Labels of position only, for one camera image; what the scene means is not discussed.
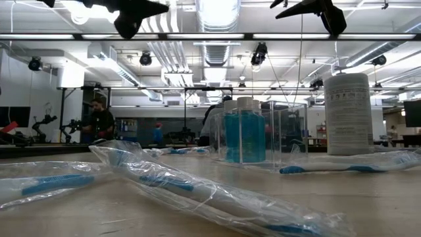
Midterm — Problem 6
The black background monitor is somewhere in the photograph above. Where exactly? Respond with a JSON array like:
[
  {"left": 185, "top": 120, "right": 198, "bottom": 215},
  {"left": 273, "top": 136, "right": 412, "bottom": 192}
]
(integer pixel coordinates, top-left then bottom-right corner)
[
  {"left": 0, "top": 106, "right": 32, "bottom": 128},
  {"left": 403, "top": 99, "right": 421, "bottom": 128}
]

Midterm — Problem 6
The white rectangular ceiling duct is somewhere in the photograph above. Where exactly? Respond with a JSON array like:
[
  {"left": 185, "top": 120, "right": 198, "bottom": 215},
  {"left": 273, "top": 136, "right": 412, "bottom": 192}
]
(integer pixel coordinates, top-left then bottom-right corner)
[{"left": 82, "top": 44, "right": 164, "bottom": 102}]

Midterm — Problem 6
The red background bar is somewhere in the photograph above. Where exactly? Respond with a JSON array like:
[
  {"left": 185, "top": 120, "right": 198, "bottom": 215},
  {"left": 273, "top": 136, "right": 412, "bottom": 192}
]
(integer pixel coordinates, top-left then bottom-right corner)
[{"left": 0, "top": 120, "right": 16, "bottom": 134}]

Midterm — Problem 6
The thin hanging ceiling cable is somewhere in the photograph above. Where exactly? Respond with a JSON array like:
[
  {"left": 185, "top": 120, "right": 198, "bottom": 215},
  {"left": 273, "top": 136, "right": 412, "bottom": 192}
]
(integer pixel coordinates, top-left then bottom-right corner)
[{"left": 291, "top": 13, "right": 304, "bottom": 111}]

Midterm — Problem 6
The clear acrylic organizer box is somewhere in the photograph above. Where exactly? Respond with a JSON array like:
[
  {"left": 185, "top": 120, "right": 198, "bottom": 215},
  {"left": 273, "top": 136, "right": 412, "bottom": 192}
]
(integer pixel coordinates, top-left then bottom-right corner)
[{"left": 209, "top": 100, "right": 309, "bottom": 172}]

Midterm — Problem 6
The black background rig frame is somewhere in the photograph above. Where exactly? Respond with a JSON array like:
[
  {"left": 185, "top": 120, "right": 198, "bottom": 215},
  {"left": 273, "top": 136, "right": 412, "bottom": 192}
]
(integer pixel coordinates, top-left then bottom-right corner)
[{"left": 56, "top": 85, "right": 234, "bottom": 145}]

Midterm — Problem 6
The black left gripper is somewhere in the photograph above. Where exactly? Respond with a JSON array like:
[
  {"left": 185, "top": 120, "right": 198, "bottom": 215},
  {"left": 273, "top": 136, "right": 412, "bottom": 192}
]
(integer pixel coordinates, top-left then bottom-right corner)
[{"left": 82, "top": 0, "right": 170, "bottom": 40}]

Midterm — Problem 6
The black background workbench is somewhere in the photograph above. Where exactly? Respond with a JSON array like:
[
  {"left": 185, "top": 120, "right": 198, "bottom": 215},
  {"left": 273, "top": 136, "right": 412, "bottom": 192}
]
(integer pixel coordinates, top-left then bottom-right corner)
[{"left": 0, "top": 130, "right": 99, "bottom": 159}]

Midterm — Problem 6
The silver round ventilation duct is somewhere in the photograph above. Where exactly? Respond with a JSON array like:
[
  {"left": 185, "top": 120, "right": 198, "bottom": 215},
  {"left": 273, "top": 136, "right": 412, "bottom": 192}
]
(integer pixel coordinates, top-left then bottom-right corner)
[{"left": 195, "top": 0, "right": 243, "bottom": 106}]

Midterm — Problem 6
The white wipes canister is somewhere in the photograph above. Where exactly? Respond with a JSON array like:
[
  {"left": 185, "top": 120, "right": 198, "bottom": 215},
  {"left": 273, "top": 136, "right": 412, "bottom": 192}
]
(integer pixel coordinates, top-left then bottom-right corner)
[{"left": 324, "top": 72, "right": 375, "bottom": 156}]

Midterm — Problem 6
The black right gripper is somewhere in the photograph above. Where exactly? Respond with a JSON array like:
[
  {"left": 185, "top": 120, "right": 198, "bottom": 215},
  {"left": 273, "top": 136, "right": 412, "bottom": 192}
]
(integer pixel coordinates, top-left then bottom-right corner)
[{"left": 269, "top": 0, "right": 348, "bottom": 36}]

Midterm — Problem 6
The black overhead light bar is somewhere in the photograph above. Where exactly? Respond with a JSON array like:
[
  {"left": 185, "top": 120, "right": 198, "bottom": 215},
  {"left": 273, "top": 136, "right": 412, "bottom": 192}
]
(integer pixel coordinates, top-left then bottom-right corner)
[{"left": 0, "top": 32, "right": 421, "bottom": 42}]

